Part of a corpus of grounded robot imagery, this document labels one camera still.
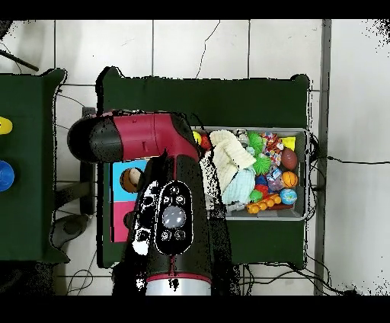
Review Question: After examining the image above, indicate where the cream knitted cloth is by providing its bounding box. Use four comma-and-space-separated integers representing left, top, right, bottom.
200, 130, 257, 194

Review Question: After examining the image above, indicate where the crushed clear plastic bottle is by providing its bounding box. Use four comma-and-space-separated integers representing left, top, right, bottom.
266, 167, 285, 193

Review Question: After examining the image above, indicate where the wooden box with three holes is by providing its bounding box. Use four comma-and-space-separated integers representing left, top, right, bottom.
110, 158, 151, 243

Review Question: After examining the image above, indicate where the shallow mesh bin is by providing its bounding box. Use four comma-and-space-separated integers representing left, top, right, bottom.
191, 126, 309, 222

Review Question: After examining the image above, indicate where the light blue knitted cloth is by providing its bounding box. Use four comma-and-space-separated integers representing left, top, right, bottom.
220, 167, 257, 206

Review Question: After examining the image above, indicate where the dark green tablecloth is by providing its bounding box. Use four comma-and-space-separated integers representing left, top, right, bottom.
0, 69, 71, 264
96, 66, 311, 270

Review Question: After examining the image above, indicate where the brown mini football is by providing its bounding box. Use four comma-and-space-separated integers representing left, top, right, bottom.
280, 147, 299, 171

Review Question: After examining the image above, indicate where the orange mini basketball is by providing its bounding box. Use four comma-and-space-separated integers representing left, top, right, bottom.
280, 171, 299, 189

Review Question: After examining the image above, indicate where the blue green globe ball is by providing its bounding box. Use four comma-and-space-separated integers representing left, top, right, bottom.
279, 187, 299, 206

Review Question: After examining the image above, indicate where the black upright panel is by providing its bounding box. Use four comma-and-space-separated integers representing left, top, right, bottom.
80, 107, 97, 216

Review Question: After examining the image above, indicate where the grey stand base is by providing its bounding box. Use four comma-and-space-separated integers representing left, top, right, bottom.
50, 214, 89, 249

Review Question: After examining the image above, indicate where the blue plastic cup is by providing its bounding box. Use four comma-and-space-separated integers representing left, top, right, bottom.
0, 160, 16, 193

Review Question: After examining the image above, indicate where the yellow plastic cup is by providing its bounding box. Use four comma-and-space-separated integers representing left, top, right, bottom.
0, 116, 14, 136

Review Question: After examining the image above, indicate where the dark thin rod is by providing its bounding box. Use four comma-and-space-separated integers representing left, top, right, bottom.
0, 48, 40, 72

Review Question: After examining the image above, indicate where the grey floor cable cover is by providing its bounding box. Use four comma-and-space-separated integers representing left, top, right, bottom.
313, 19, 333, 296

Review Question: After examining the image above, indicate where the black cable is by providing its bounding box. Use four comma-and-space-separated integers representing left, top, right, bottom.
327, 155, 390, 165

